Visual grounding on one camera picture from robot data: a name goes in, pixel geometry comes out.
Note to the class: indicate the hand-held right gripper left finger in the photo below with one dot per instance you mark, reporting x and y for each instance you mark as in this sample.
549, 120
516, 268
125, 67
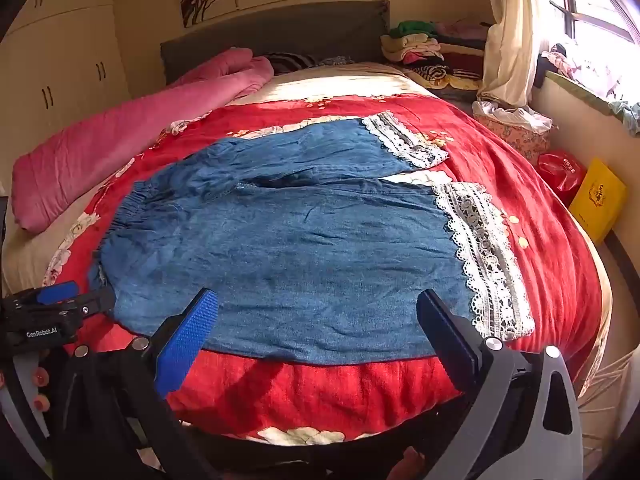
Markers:
186, 342

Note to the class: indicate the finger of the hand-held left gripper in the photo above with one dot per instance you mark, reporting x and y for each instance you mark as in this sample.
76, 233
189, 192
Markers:
95, 302
57, 292

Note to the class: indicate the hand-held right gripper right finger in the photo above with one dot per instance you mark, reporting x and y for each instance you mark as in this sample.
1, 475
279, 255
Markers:
450, 347

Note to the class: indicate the blue denim pants lace trim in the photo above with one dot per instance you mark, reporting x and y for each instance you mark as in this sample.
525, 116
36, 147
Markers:
300, 240

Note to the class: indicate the person's left hand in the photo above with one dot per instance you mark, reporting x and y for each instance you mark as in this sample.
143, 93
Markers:
39, 376

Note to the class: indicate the red floral blanket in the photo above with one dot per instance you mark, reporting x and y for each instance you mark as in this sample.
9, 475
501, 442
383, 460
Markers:
525, 195

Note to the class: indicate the pink quilt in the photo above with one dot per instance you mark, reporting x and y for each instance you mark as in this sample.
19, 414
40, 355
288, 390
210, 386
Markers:
125, 130

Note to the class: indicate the red bag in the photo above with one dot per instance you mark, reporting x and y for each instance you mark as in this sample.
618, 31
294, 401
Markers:
562, 175

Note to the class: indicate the yellow bag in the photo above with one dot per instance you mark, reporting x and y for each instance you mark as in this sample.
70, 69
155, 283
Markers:
597, 200

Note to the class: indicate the pink floral bin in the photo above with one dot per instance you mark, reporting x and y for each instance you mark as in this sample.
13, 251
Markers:
517, 142

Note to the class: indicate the white wardrobe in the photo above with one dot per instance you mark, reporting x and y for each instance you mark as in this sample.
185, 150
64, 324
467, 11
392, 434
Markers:
65, 60

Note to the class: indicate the white cloth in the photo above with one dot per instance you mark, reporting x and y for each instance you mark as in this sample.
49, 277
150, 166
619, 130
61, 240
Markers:
510, 115

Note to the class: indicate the pile of folded clothes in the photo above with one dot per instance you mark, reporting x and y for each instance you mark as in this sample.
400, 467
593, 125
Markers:
435, 57

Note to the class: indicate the striped pillow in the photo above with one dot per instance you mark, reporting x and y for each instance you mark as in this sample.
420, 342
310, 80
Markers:
290, 61

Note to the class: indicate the clothes on window sill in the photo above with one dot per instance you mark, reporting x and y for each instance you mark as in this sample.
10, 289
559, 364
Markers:
585, 70

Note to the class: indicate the cream curtain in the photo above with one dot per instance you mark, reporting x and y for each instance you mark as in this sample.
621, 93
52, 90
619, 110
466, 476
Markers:
515, 30

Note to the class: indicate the grey bed headboard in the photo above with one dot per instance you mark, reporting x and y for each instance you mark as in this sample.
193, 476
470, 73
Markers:
300, 30

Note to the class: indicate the window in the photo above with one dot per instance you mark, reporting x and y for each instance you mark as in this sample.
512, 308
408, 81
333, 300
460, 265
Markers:
600, 0

